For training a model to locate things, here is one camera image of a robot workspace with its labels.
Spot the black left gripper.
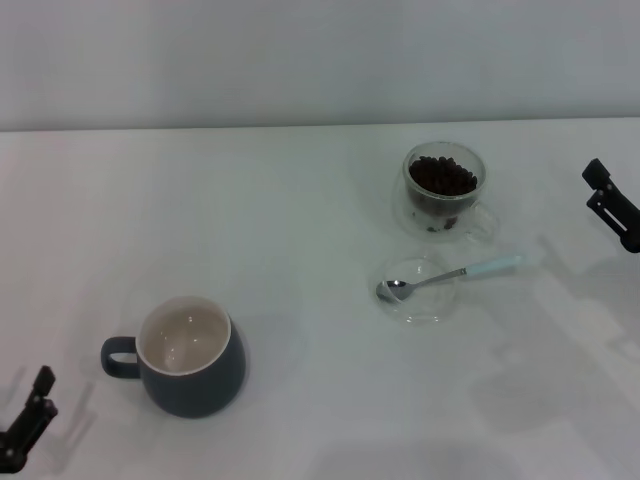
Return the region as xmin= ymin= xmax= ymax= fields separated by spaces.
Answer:
xmin=0 ymin=366 xmax=59 ymax=475

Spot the spoon with light blue handle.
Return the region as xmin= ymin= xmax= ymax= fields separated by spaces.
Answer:
xmin=375 ymin=253 xmax=525 ymax=304

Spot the dark grey ceramic mug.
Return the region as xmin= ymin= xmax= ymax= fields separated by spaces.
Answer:
xmin=100 ymin=295 xmax=248 ymax=419

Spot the double-walled glass cup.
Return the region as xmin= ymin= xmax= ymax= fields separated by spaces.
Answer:
xmin=391 ymin=141 xmax=501 ymax=245

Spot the clear glass saucer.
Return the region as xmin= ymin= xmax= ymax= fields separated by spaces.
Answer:
xmin=374 ymin=254 xmax=459 ymax=326

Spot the coffee bean pile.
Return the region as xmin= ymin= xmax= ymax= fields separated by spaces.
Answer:
xmin=408 ymin=155 xmax=478 ymax=199

